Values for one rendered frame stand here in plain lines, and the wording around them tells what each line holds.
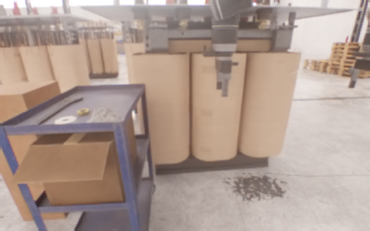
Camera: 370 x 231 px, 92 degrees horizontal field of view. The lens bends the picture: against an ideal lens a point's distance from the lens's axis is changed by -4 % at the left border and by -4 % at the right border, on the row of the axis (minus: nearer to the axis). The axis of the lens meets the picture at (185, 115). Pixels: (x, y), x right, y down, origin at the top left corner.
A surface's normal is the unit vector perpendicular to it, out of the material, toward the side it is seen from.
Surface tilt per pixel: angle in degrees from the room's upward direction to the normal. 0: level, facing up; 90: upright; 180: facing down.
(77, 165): 26
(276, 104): 90
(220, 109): 90
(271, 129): 90
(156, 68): 90
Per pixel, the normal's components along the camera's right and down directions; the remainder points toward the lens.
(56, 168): 0.03, -0.67
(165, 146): 0.09, 0.36
